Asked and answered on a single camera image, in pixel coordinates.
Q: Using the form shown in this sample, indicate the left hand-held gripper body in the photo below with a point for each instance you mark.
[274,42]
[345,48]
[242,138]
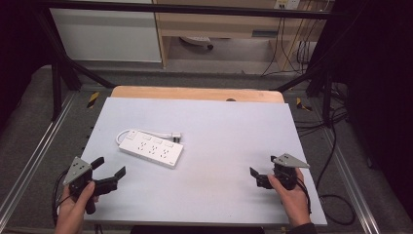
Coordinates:
[77,170]

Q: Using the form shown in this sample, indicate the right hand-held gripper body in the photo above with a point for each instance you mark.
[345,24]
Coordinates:
[287,174]

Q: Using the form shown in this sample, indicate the white power strip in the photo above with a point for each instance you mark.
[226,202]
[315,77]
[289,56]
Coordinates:
[151,149]

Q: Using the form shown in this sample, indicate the person's right hand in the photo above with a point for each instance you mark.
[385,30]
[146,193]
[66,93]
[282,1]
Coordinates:
[292,201]

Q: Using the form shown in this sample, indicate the person's left hand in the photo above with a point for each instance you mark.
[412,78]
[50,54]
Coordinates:
[73,211]

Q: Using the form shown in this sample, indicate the wooden table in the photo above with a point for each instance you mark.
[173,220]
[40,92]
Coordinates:
[198,93]

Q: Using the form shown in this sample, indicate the white cabinet panel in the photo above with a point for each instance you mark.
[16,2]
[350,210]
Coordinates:
[107,35]

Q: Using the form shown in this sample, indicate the black curtain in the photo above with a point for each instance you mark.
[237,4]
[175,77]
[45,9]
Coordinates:
[19,48]
[380,81]

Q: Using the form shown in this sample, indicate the grey power strip under desk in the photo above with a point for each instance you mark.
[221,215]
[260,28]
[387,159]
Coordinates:
[196,40]

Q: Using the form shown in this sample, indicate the light wooden desk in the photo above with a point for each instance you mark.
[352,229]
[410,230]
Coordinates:
[227,24]

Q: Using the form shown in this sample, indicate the aluminium rail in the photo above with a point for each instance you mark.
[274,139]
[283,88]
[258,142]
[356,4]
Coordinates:
[32,152]
[349,182]

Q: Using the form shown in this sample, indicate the white wall outlet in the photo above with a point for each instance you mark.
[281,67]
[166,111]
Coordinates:
[287,4]

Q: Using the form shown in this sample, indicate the black metal frame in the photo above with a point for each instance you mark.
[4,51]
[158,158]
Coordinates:
[195,9]

